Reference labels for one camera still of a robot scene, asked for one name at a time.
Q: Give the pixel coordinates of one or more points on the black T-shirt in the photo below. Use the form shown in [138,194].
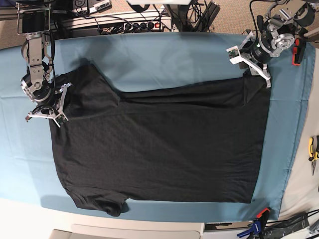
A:
[196,143]

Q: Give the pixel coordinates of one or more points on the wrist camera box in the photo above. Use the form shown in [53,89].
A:
[234,55]
[61,119]

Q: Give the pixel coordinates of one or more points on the yellow handled pliers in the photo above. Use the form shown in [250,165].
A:
[313,154]

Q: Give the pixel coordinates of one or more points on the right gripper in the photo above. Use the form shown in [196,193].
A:
[49,99]

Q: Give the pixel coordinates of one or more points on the orange black clamp top right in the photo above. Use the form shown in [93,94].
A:
[298,51]

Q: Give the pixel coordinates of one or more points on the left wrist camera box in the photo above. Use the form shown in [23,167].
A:
[234,55]

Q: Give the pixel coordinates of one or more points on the blue table cloth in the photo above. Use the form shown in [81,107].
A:
[147,61]

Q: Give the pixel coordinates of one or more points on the blue orange clamp bottom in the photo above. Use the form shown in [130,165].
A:
[257,227]

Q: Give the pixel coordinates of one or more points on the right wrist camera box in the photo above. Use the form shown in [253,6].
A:
[61,119]

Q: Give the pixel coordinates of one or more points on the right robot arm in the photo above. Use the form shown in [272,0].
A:
[33,21]

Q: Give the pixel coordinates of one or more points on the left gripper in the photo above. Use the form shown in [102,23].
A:
[259,54]

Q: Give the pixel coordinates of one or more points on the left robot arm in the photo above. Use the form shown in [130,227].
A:
[275,32]

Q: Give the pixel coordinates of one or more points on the black power strip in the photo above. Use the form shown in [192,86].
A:
[138,27]

